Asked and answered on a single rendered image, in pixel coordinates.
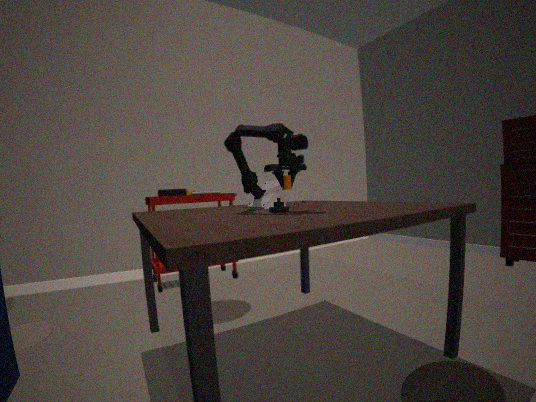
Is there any orange knob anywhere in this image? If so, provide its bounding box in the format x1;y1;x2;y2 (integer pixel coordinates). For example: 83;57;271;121
282;175;292;190

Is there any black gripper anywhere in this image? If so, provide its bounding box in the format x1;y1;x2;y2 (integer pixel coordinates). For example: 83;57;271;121
264;151;307;188

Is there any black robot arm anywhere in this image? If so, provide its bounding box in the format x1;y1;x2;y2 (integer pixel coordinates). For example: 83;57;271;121
224;123;308;199

